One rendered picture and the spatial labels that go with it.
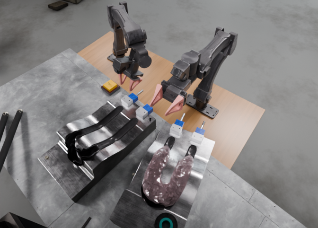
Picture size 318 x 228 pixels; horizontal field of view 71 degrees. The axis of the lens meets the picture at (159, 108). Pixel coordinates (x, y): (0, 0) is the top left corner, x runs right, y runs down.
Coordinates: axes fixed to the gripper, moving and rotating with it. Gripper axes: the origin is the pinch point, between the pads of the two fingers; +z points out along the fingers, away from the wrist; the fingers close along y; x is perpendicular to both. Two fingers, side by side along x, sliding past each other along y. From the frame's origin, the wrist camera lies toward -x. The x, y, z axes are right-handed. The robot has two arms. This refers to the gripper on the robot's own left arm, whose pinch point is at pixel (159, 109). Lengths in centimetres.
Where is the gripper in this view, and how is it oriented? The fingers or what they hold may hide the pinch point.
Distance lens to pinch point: 75.0
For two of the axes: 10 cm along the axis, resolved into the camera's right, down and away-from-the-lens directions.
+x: 0.2, 5.7, 8.2
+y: 8.0, 4.9, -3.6
